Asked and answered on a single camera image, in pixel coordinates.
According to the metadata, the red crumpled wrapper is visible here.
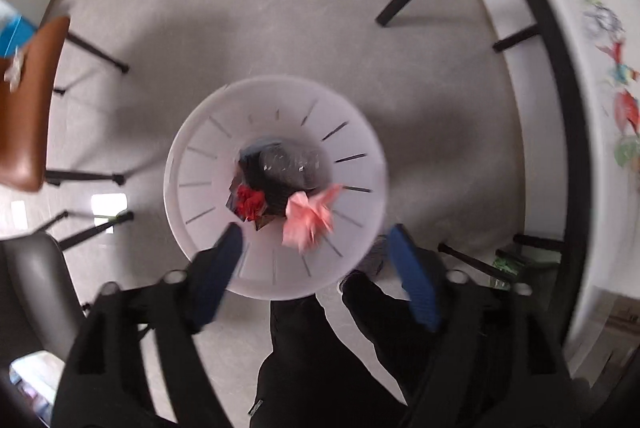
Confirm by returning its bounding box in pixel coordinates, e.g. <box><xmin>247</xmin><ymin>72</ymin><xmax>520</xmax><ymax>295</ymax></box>
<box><xmin>234</xmin><ymin>184</ymin><xmax>266</xmax><ymax>222</ymax></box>

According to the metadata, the black plastic bag trash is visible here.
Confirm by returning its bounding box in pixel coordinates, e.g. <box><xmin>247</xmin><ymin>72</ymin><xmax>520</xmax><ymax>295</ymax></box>
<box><xmin>227</xmin><ymin>137</ymin><xmax>330</xmax><ymax>231</ymax></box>

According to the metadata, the black trousers leg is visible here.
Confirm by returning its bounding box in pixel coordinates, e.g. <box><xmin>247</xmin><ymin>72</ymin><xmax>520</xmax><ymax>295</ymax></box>
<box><xmin>250</xmin><ymin>271</ymin><xmax>439</xmax><ymax>427</ymax></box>

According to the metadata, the white crumpled tissue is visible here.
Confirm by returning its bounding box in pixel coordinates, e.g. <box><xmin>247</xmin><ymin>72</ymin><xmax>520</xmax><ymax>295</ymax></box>
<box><xmin>3</xmin><ymin>48</ymin><xmax>25</xmax><ymax>93</ymax></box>

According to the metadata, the pink paper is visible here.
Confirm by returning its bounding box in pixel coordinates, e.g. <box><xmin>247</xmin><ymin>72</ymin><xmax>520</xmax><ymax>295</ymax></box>
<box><xmin>282</xmin><ymin>184</ymin><xmax>343</xmax><ymax>253</ymax></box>

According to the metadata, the white slotted trash basket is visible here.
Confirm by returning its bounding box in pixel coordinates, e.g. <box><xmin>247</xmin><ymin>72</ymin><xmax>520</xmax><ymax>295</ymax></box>
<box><xmin>164</xmin><ymin>76</ymin><xmax>387</xmax><ymax>301</ymax></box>

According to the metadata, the blue plastic bin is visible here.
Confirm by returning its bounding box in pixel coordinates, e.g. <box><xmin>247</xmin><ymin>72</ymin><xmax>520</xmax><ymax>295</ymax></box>
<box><xmin>0</xmin><ymin>0</ymin><xmax>37</xmax><ymax>57</ymax></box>

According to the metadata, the grey office chair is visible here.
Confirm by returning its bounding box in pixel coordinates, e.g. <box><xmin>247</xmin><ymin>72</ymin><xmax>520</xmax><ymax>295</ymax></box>
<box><xmin>0</xmin><ymin>210</ymin><xmax>136</xmax><ymax>364</ymax></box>

